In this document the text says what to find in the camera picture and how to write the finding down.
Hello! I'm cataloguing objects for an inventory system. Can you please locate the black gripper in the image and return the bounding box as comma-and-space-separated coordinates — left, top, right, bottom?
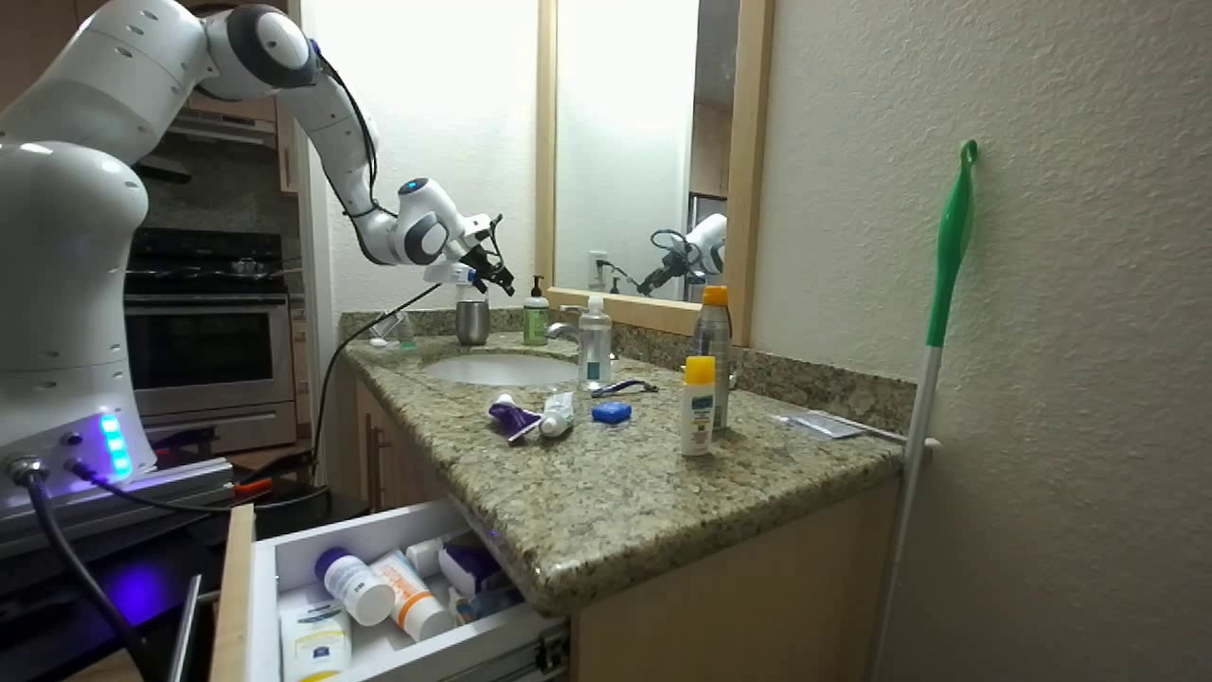
460, 217, 515, 294

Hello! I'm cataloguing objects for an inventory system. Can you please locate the purple toothpaste tube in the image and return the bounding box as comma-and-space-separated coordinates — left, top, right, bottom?
487, 394, 540, 445

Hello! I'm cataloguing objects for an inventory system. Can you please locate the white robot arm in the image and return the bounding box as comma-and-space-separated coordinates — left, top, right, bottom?
0, 0, 515, 482

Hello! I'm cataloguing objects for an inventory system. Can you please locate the grey metal cup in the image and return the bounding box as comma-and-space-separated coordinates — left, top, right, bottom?
453, 289, 487, 346

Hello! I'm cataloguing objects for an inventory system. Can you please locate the green soap dispenser bottle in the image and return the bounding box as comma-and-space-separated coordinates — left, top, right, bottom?
523, 274, 550, 346

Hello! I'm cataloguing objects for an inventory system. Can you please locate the chrome faucet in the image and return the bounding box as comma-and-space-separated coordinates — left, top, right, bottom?
544, 316, 578, 341

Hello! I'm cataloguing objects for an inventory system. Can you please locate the white sink basin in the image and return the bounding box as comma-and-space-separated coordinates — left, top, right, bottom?
425, 354, 578, 387

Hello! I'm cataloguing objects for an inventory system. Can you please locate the clear plastic bottle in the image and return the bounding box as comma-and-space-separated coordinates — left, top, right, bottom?
578, 294, 608, 387

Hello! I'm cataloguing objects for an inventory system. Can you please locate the white bottle yellow cap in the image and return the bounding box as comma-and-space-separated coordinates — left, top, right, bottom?
681, 357, 717, 458

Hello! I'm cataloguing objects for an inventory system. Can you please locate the wood framed mirror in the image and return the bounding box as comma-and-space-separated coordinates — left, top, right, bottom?
534, 0, 776, 346

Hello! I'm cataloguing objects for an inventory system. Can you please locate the silver spray can orange cap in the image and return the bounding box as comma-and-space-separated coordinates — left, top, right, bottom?
694, 285, 729, 428

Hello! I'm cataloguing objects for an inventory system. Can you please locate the blue box in drawer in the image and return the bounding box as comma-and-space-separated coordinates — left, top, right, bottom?
438, 543, 503, 600

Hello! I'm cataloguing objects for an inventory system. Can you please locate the stainless steel oven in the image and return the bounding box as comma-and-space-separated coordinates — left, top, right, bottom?
126, 226, 296, 464

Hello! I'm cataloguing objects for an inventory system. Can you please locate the open white drawer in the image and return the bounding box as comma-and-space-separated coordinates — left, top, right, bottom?
210, 499, 570, 682

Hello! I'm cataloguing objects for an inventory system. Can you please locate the white pill bottle blue cap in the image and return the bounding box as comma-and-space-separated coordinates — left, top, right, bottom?
313, 546, 392, 625

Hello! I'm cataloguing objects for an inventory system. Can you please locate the white orange pill bottle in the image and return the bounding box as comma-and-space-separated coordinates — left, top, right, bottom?
373, 548, 449, 640

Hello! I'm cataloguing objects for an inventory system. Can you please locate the white flat packet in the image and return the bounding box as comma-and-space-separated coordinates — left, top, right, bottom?
784, 408, 863, 440

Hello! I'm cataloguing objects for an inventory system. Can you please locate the small white box in drawer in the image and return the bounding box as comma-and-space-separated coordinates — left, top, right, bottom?
281, 613, 352, 682

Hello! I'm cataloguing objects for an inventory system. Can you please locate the wooden vanity cabinet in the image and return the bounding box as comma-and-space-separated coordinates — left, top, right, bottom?
361, 368, 896, 682

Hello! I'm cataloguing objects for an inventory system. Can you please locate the black robot cart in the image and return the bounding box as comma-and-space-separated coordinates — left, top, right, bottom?
0, 472, 232, 682

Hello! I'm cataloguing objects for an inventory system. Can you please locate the black power cable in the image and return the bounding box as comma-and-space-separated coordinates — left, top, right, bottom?
304, 277, 459, 486

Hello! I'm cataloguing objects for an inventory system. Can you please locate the green handled mop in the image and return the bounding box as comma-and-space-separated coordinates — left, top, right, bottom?
872, 140, 982, 674

